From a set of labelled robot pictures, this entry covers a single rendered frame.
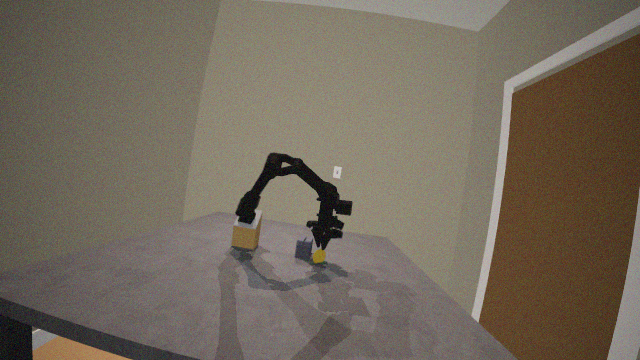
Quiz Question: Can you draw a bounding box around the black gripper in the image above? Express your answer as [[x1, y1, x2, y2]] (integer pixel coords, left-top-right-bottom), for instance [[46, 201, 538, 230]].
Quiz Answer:
[[306, 212, 343, 250]]

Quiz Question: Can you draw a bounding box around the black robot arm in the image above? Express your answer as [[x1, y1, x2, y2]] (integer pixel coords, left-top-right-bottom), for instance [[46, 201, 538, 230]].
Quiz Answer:
[[235, 152, 353, 224]]

